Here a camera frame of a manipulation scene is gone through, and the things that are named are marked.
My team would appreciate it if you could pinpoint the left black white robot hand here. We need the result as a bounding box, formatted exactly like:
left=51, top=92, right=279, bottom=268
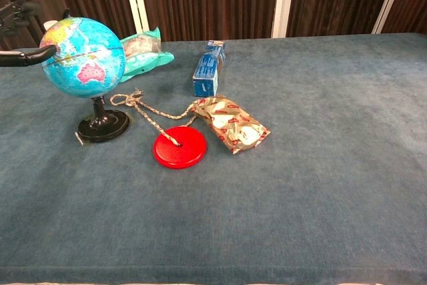
left=0, top=0, right=58, bottom=67

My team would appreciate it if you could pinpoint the small globe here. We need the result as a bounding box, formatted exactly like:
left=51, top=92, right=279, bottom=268
left=39, top=9, right=131, bottom=144

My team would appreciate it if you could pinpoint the teal snack bag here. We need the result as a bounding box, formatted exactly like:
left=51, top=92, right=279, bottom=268
left=118, top=27, right=175, bottom=83

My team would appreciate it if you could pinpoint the red wooden disc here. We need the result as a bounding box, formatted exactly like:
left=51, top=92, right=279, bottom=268
left=152, top=125, right=208, bottom=170

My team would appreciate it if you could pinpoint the blue cardboard box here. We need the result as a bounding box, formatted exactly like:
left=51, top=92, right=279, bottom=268
left=191, top=39, right=227, bottom=97

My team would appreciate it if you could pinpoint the gold foil snack bag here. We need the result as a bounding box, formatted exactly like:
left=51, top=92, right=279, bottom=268
left=193, top=95, right=272, bottom=156

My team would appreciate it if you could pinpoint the blue felt table cloth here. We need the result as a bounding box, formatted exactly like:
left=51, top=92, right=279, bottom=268
left=0, top=33, right=427, bottom=285

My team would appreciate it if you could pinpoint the braided beige rope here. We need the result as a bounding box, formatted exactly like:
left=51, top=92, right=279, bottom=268
left=109, top=88, right=198, bottom=148

